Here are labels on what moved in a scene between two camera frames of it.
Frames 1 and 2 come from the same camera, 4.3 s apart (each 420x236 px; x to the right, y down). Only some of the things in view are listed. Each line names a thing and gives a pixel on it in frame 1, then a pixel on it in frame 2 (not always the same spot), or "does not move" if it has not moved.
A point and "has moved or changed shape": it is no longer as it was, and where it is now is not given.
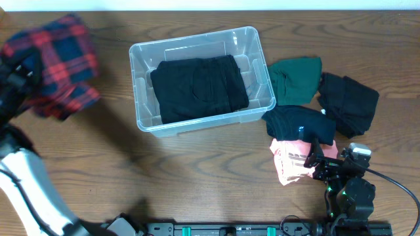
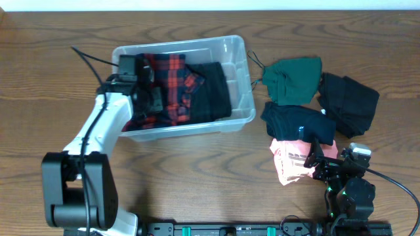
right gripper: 329,165 does not move
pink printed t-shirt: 291,156 does not move
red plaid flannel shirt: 69,66 -> 175,86
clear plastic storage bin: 243,44 has moved or changed shape
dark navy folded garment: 296,123 does not move
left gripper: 13,81 -> 158,99
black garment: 350,105 does not move
